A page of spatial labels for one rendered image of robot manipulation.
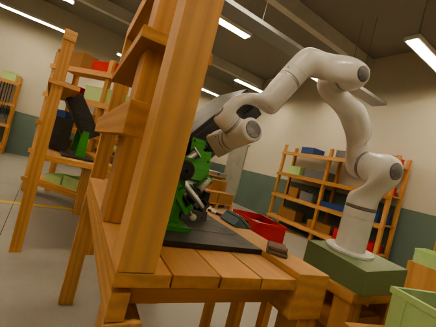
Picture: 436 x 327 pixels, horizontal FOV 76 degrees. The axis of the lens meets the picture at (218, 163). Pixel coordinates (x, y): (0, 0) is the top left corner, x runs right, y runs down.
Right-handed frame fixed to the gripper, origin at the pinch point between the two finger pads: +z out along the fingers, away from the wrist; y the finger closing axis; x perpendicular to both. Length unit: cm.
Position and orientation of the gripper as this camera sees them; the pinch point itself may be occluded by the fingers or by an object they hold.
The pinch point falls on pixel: (208, 148)
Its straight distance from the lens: 119.4
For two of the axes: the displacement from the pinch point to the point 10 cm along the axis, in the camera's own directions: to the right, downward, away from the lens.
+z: -5.0, 1.5, 8.5
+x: -6.9, 5.2, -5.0
